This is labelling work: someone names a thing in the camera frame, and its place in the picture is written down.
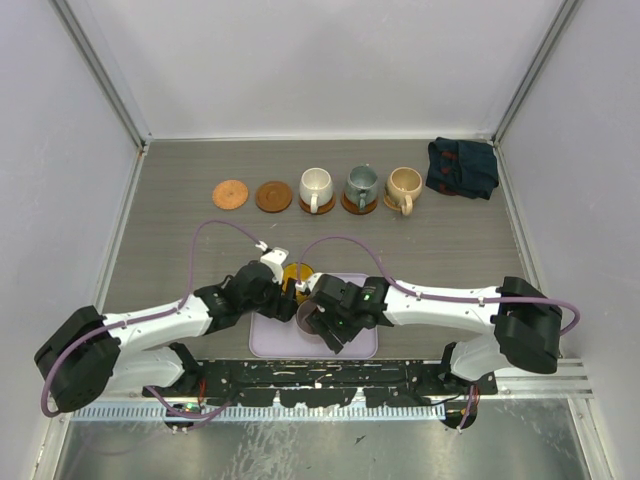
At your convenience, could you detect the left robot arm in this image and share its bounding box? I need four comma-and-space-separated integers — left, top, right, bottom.
34, 261, 298, 417

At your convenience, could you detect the aluminium frame post left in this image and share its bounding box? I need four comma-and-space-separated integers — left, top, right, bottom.
49, 1, 150, 151

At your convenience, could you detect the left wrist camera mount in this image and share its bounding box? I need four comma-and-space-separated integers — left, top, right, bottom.
255, 241, 289, 284

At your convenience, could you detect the grey-green ceramic mug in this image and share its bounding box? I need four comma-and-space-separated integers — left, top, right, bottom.
343, 165, 379, 209

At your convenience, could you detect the yellow glass mug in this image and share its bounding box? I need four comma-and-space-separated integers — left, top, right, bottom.
282, 262, 314, 293

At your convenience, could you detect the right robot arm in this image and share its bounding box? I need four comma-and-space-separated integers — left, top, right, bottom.
298, 273, 562, 394

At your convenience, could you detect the light cork coaster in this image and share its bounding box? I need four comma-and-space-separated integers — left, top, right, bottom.
212, 179, 249, 210
383, 193, 401, 211

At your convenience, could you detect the lavender plastic tray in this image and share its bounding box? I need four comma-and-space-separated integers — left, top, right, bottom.
249, 312, 378, 360

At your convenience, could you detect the aluminium frame post right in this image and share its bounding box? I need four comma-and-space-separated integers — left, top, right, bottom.
492, 0, 582, 144

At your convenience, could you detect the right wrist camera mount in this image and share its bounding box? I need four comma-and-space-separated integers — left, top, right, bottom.
294, 273, 322, 303

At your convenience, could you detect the dark wooden coaster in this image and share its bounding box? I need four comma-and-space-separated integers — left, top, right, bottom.
255, 181, 293, 213
341, 193, 378, 215
298, 194, 336, 215

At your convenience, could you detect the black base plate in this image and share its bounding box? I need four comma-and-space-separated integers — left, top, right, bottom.
156, 360, 469, 408

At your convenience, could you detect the aluminium frame rail front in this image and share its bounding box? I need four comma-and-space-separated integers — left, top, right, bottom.
47, 357, 594, 401

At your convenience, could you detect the white slotted cable duct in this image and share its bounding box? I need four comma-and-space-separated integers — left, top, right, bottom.
70, 398, 446, 422

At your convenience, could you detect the aluminium frame post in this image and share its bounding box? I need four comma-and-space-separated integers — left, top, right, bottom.
49, 1, 150, 151
492, 0, 582, 144

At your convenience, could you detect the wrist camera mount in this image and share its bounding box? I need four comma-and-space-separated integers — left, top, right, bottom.
255, 241, 289, 284
294, 273, 322, 303

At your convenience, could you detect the white ceramic mug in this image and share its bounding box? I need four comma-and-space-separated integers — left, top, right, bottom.
299, 167, 334, 212

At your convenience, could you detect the dark blue folded cloth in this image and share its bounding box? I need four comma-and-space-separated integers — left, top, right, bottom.
425, 137, 499, 200

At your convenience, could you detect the beige ceramic mug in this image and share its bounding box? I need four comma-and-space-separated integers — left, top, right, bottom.
384, 167, 423, 216

